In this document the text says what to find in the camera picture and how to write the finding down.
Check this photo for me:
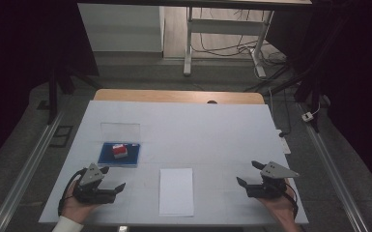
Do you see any white cabinet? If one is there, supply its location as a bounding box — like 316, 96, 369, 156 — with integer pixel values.
76, 3, 165, 53

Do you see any person's right hand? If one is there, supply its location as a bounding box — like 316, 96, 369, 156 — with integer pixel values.
257, 186, 297, 223

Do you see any metal rail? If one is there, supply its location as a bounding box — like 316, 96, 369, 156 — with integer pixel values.
297, 101, 370, 232
0, 110, 65, 232

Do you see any person's left hand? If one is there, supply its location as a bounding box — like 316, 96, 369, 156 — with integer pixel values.
60, 180, 101, 224

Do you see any white-legged desk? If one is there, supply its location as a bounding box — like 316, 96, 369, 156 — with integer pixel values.
76, 0, 314, 78

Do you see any white paper sheet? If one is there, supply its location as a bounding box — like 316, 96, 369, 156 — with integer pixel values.
157, 167, 195, 218

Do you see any black cable with plug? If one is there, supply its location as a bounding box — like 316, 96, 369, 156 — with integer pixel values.
268, 87, 293, 138

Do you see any black rectangular floor frame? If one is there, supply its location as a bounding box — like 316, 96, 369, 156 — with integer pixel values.
48, 125, 74, 149

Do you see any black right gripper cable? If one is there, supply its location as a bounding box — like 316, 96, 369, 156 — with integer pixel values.
284, 183, 300, 220

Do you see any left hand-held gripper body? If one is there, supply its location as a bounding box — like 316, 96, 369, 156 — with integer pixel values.
72, 162, 117, 205

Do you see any dark curtain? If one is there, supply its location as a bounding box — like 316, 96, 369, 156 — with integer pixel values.
0, 0, 100, 175
266, 0, 372, 197

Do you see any red and white stamp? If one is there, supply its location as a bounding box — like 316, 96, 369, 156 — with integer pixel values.
111, 143, 129, 160

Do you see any black stand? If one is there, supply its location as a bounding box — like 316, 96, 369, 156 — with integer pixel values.
243, 54, 324, 133
45, 57, 101, 126

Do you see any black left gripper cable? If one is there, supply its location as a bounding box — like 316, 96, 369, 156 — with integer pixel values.
57, 167, 88, 218

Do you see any blue ink pad box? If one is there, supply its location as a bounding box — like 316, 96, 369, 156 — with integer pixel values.
97, 122, 142, 169

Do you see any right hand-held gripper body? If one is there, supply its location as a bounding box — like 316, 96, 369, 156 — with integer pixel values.
245, 160, 300, 199

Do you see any white power adapter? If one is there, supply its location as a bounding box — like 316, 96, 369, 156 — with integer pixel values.
300, 111, 315, 123

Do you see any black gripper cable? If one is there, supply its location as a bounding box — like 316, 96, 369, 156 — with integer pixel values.
284, 183, 300, 220
57, 167, 88, 218

